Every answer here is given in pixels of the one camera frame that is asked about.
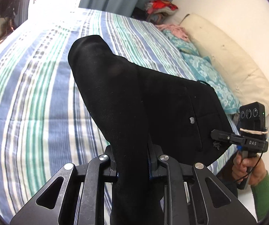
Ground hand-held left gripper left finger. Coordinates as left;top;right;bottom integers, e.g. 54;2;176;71
10;145;118;225

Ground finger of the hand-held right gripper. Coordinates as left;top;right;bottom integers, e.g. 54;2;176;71
211;129;245;146

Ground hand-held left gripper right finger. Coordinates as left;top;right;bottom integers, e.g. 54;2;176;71
147;143;258;225

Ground black pants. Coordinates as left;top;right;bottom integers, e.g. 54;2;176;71
67;35;234;225

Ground person's right forearm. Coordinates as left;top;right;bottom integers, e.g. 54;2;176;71
252;171;269;221

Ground person's right hand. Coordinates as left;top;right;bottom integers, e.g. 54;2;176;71
232;153;267;188

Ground teal patterned pillow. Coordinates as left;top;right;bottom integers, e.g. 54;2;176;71
163;29;241;115

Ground cream pillow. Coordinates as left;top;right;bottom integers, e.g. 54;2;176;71
179;13;269;118

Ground striped bed sheet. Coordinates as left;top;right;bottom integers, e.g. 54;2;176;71
0;7;240;225

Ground pink cloth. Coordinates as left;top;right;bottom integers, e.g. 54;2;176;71
157;23;191;43

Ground red and colourful clothes pile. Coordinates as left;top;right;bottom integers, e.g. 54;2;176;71
144;0;179;23

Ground hanging dark bags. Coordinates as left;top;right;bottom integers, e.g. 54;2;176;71
0;0;23;32

